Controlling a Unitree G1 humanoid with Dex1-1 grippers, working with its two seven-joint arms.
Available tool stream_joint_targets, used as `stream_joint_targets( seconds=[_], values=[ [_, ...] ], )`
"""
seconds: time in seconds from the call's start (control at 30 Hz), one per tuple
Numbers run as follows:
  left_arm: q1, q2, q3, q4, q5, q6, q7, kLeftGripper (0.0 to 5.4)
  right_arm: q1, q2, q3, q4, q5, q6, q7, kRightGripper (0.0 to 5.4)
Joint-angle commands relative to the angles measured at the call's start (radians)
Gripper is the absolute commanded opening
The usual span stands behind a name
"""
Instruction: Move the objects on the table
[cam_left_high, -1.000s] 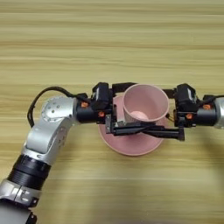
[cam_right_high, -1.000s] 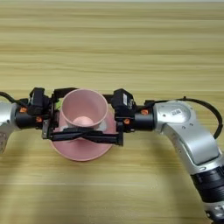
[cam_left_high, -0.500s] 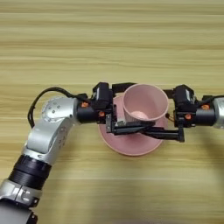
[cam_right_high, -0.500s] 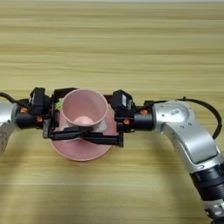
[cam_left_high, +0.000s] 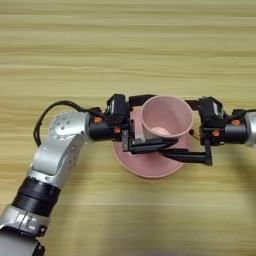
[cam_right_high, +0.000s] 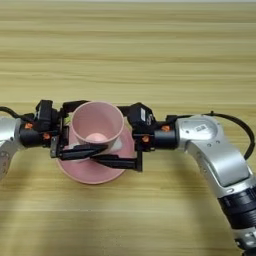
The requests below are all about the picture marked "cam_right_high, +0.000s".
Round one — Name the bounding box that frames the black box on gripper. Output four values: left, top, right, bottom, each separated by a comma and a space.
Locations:
127, 102, 157, 135
34, 99, 60, 129

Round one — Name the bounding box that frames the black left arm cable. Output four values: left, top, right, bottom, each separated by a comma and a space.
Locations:
0, 105, 36, 123

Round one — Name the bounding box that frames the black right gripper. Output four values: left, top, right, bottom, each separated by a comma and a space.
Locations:
90, 105, 178, 173

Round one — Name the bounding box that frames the pink plastic cup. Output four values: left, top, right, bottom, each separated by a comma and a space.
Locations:
70, 101, 125, 153

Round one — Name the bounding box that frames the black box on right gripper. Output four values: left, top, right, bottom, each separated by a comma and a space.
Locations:
127, 102, 157, 135

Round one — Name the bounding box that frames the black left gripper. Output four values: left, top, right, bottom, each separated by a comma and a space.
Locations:
19, 99, 109, 161

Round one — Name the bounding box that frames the pink round plate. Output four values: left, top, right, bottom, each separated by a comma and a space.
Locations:
55, 124, 137, 185

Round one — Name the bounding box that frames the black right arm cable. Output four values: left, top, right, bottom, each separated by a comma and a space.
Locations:
166, 111, 256, 161

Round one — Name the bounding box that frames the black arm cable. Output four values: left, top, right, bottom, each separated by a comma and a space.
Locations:
166, 111, 256, 161
0, 105, 36, 123

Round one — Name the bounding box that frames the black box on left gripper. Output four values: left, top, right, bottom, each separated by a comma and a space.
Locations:
34, 99, 60, 129

